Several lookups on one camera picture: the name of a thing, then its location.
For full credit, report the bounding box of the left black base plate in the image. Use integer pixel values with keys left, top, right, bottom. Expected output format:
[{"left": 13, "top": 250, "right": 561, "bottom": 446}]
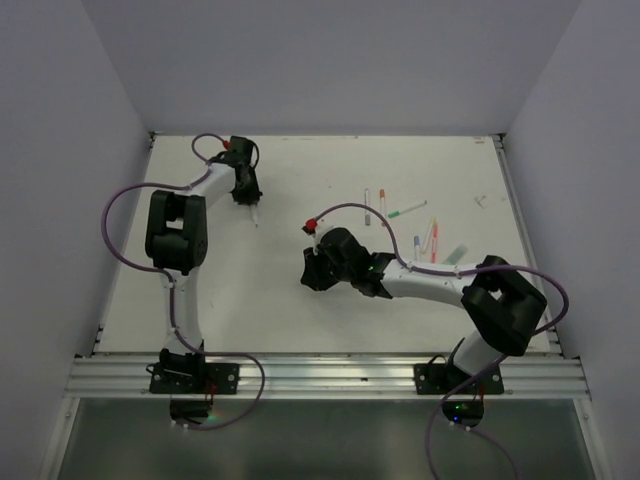
[{"left": 146, "top": 349, "right": 239, "bottom": 425}]

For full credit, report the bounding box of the aluminium front rail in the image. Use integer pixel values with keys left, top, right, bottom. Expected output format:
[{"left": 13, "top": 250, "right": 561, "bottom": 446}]
[{"left": 64, "top": 354, "right": 590, "bottom": 400}]

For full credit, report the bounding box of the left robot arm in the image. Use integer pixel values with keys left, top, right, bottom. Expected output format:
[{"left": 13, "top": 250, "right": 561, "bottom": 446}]
[{"left": 145, "top": 136, "right": 262, "bottom": 396}]

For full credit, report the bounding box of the blue capped white pen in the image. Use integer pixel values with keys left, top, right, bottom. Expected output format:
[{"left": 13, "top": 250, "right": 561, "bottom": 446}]
[{"left": 249, "top": 204, "right": 259, "bottom": 228}]

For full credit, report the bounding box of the green capped white pen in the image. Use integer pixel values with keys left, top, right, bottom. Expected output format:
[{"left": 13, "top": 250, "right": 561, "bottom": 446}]
[{"left": 387, "top": 200, "right": 428, "bottom": 219}]

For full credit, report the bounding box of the pink capped pen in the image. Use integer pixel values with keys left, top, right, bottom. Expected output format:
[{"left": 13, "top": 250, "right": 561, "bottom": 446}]
[{"left": 430, "top": 221, "right": 438, "bottom": 264}]

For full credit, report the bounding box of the purple capped white pen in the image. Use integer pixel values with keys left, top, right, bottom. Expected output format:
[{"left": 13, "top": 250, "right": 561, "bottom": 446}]
[{"left": 413, "top": 235, "right": 421, "bottom": 261}]

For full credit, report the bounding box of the orange capped white pen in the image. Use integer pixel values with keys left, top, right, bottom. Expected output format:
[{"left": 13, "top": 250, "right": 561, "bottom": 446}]
[{"left": 379, "top": 188, "right": 387, "bottom": 221}]

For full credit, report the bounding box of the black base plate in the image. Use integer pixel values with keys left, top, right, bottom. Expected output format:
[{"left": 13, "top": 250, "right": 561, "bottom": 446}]
[
  {"left": 146, "top": 349, "right": 239, "bottom": 425},
  {"left": 413, "top": 352, "right": 505, "bottom": 426}
]

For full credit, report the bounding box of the grey capped white pen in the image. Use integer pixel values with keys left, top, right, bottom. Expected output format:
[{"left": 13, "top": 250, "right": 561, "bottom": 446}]
[{"left": 363, "top": 188, "right": 371, "bottom": 227}]

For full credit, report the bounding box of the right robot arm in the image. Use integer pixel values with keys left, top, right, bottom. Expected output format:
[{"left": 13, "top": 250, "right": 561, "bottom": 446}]
[{"left": 301, "top": 227, "right": 547, "bottom": 393}]

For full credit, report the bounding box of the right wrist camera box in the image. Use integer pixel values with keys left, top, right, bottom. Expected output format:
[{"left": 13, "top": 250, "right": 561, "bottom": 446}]
[{"left": 302, "top": 218, "right": 334, "bottom": 247}]

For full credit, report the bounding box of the yellow capped white pen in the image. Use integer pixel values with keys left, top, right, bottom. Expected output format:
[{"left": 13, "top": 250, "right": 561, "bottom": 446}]
[{"left": 420, "top": 216, "right": 436, "bottom": 254}]

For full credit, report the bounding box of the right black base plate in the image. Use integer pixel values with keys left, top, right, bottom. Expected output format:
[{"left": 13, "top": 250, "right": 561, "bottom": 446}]
[{"left": 413, "top": 352, "right": 505, "bottom": 426}]

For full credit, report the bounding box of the green highlighter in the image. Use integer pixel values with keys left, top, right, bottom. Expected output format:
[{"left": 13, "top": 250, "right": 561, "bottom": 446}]
[{"left": 441, "top": 244, "right": 468, "bottom": 265}]

